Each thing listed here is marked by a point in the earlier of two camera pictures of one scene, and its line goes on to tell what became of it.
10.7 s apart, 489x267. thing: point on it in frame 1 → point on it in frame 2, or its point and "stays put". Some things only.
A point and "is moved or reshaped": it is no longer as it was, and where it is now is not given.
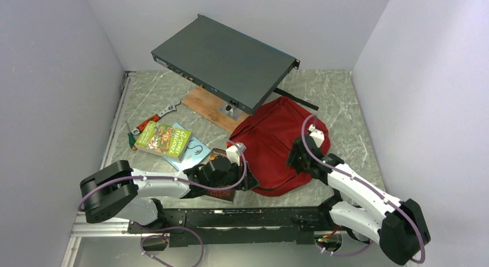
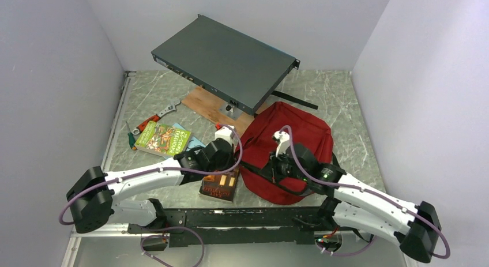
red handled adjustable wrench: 154,117 stays put
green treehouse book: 164,139 stays put
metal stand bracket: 230,111 stays put
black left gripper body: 232,176 → 225,163
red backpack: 267,137 is moved or reshaped
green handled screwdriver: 131,139 stays put
